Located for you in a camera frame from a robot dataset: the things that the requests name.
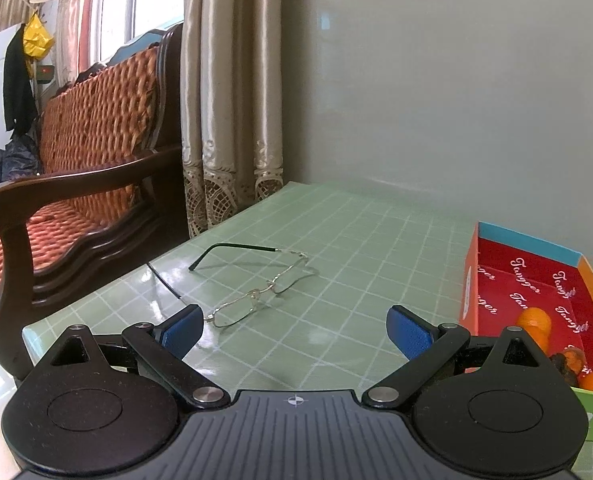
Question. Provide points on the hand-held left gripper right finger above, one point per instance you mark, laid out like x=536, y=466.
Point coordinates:
x=409, y=330

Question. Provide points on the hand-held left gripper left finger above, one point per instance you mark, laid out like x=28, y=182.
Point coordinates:
x=184, y=327

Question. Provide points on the red cardboard box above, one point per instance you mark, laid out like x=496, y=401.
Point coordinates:
x=506, y=280

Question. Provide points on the small orange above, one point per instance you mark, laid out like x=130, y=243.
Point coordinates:
x=535, y=325

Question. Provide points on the metal-framed eyeglasses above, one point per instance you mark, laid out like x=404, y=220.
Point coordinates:
x=264, y=287

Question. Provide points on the green checked tablecloth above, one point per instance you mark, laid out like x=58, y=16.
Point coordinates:
x=351, y=260

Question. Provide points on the dark brown fruit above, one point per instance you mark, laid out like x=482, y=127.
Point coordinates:
x=568, y=360

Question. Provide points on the dark wooden sofa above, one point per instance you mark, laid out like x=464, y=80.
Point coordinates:
x=76, y=180

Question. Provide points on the orange woven sofa cushion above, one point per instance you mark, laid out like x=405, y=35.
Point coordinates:
x=101, y=120

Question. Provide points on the dark clothes pile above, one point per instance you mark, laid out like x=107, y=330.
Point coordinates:
x=16, y=157

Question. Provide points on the beige satin curtain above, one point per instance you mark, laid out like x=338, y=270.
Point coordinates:
x=231, y=85

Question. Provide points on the small red device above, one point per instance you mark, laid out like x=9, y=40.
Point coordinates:
x=46, y=72

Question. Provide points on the black coat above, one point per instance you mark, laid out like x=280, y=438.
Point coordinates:
x=16, y=85

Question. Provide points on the yellow bag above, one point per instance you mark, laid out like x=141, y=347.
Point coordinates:
x=36, y=37

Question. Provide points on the pink sheer curtain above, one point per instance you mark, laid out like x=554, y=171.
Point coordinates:
x=74, y=20

